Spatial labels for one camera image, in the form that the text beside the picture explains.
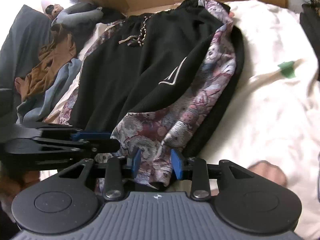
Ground grey plush toy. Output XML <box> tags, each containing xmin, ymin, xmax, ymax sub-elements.
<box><xmin>51</xmin><ymin>3</ymin><xmax>103</xmax><ymax>25</ymax></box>

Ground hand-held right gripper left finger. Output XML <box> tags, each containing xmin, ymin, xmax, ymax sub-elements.
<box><xmin>59</xmin><ymin>147</ymin><xmax>141</xmax><ymax>201</ymax></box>

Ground black bear-print shorts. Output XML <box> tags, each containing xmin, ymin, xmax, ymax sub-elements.
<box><xmin>60</xmin><ymin>0</ymin><xmax>245</xmax><ymax>189</ymax></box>

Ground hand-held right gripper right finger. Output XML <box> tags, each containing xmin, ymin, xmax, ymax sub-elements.
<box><xmin>171</xmin><ymin>149</ymin><xmax>253</xmax><ymax>201</ymax></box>

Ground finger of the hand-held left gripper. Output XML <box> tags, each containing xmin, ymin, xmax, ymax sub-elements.
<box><xmin>32</xmin><ymin>138</ymin><xmax>121</xmax><ymax>165</ymax></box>
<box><xmin>35</xmin><ymin>126</ymin><xmax>112</xmax><ymax>142</ymax></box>

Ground light blue cloth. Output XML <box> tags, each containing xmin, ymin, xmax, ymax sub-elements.
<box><xmin>16</xmin><ymin>59</ymin><xmax>83</xmax><ymax>124</ymax></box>

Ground dark grey pillow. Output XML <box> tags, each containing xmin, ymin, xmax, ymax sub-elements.
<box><xmin>0</xmin><ymin>4</ymin><xmax>54</xmax><ymax>120</ymax></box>

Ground black garment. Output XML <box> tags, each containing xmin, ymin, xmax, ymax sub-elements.
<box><xmin>72</xmin><ymin>7</ymin><xmax>125</xmax><ymax>53</ymax></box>

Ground brown garment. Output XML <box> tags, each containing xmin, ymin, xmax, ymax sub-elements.
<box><xmin>14</xmin><ymin>26</ymin><xmax>78</xmax><ymax>103</ymax></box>

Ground white bear-print bedsheet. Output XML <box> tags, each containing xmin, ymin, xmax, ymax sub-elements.
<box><xmin>41</xmin><ymin>0</ymin><xmax>320</xmax><ymax>240</ymax></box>

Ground black folded cloth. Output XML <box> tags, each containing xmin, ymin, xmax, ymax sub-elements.
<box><xmin>300</xmin><ymin>4</ymin><xmax>320</xmax><ymax>45</ymax></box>

